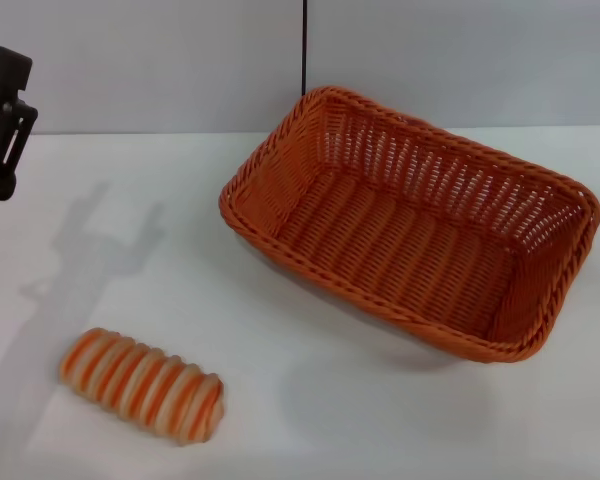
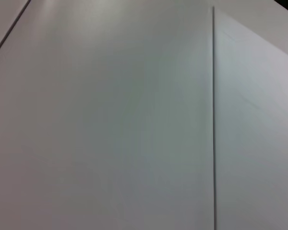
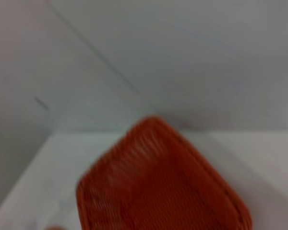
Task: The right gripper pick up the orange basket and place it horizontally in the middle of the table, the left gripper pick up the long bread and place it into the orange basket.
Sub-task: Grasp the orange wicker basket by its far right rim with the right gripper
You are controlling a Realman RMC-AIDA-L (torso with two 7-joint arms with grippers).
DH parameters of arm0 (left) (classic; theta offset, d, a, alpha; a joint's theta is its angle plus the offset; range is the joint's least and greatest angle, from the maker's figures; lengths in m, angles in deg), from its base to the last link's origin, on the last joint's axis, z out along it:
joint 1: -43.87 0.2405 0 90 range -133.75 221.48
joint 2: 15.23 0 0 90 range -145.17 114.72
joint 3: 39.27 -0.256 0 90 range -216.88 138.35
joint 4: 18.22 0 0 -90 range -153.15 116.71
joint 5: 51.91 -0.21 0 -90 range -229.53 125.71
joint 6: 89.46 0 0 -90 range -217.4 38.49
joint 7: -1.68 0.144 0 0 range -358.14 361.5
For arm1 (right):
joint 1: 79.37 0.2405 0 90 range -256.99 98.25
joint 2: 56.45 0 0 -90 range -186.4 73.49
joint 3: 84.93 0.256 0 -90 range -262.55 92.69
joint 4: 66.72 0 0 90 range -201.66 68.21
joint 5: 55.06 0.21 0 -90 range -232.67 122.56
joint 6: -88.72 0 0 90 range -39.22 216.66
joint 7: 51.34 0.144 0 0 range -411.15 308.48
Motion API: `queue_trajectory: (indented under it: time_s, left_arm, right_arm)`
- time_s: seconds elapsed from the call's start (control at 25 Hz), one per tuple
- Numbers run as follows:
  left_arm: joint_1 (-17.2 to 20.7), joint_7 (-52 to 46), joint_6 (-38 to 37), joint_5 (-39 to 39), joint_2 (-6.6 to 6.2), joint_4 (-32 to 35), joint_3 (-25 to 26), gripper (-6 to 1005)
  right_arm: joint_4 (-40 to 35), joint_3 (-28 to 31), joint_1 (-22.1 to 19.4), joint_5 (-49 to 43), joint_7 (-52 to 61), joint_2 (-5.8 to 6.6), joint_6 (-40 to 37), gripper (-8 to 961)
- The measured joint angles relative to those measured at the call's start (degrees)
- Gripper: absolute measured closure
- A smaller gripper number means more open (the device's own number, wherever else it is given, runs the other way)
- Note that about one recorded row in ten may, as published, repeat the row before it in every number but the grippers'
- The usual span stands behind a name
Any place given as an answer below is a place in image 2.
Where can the black vertical wall strip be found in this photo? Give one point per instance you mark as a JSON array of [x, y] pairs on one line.
[[213, 119]]

